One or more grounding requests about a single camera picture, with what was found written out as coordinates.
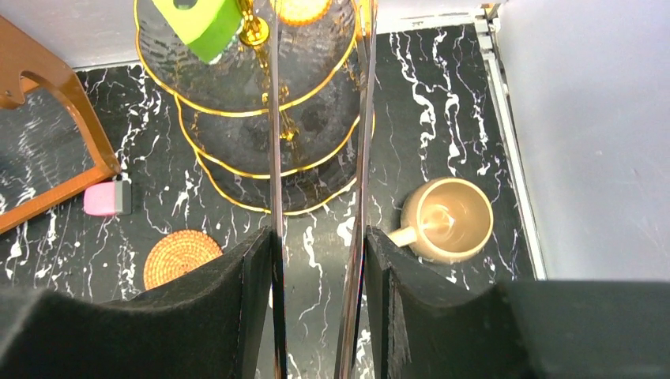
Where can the round biscuit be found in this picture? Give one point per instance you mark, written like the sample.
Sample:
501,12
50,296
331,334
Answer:
300,12

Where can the metal tongs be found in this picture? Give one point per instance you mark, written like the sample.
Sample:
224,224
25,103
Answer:
323,249

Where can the pink eraser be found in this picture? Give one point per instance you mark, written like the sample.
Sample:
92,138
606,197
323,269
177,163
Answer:
111,198

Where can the far woven coaster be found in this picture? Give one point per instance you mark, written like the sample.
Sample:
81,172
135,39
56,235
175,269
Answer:
177,254

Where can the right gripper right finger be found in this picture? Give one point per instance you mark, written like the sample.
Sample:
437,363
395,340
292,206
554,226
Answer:
424,326

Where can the beige mug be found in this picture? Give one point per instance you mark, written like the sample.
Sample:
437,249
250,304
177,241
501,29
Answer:
446,220

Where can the green cake wedge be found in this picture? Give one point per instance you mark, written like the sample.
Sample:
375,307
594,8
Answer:
206,27

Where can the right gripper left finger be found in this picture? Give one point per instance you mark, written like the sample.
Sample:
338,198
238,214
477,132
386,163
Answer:
205,324

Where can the wooden three-tier shelf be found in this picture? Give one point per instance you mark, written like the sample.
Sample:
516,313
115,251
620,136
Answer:
53,146

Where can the glass three-tier dessert stand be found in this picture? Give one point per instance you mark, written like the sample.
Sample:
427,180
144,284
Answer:
223,106

